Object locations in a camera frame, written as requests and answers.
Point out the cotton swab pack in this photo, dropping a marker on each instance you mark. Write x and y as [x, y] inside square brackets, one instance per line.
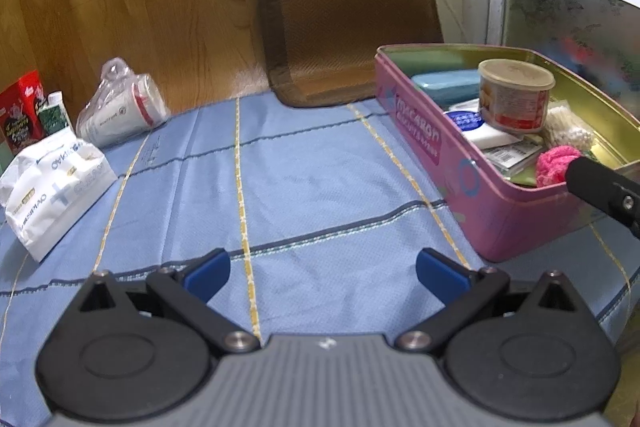
[567, 129]

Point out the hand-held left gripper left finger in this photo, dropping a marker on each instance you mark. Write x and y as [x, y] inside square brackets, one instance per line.
[207, 274]

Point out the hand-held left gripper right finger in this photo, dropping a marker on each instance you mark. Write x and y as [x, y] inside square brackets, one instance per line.
[440, 274]

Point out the white and blue wipes pack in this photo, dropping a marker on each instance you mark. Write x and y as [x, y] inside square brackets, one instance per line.
[480, 129]

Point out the frosted glass window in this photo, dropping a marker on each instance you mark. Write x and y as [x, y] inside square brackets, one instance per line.
[575, 7]

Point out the bag of paper cups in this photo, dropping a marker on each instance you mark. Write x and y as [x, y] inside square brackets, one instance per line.
[120, 107]

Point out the round can with lid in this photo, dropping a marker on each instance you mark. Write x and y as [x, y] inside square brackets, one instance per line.
[515, 97]

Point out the blue checked tablecloth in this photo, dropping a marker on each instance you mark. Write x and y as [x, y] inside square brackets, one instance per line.
[300, 182]

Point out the pink tin box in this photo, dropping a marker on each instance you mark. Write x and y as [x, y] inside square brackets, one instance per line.
[450, 187]

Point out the white printed packet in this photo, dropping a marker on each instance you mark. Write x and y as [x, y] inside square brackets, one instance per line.
[512, 156]

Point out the green and white carton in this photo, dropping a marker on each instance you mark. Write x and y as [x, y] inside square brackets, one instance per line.
[52, 114]

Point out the red box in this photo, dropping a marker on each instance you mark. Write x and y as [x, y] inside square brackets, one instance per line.
[20, 107]

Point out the white tissue pack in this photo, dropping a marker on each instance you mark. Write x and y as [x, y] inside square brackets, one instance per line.
[50, 192]

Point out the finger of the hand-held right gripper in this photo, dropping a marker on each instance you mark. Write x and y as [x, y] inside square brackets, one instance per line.
[605, 194]

